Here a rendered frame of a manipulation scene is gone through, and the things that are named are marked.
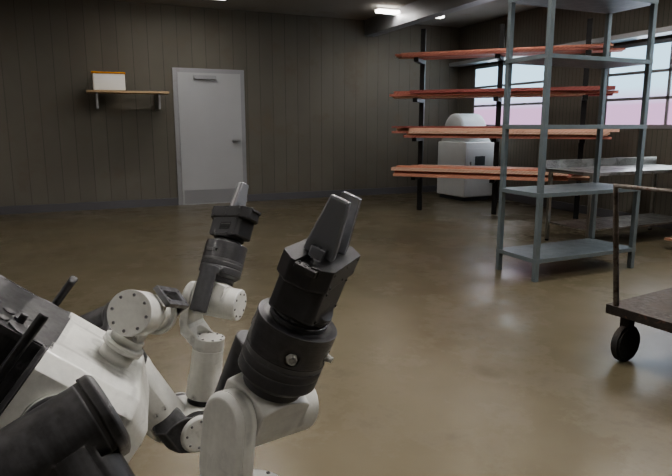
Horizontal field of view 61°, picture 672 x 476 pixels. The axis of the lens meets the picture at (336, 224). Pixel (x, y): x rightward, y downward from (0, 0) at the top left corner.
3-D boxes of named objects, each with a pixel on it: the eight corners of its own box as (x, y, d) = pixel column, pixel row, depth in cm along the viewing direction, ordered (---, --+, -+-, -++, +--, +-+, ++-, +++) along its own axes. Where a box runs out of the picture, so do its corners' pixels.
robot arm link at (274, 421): (281, 382, 55) (243, 475, 57) (350, 365, 63) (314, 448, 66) (215, 319, 61) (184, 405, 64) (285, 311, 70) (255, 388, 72)
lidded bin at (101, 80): (125, 91, 852) (124, 74, 847) (127, 90, 817) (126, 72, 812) (92, 91, 834) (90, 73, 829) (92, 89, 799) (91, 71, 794)
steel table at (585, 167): (700, 238, 657) (709, 159, 642) (586, 251, 589) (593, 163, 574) (649, 228, 718) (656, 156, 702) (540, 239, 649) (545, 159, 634)
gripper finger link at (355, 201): (337, 188, 58) (316, 243, 60) (365, 201, 57) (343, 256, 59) (342, 187, 60) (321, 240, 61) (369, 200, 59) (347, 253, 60)
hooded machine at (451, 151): (494, 200, 990) (498, 113, 964) (461, 202, 963) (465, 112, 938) (465, 194, 1065) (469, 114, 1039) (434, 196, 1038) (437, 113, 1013)
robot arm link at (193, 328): (235, 284, 120) (229, 346, 122) (197, 278, 123) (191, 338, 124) (221, 290, 114) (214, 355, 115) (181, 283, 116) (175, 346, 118)
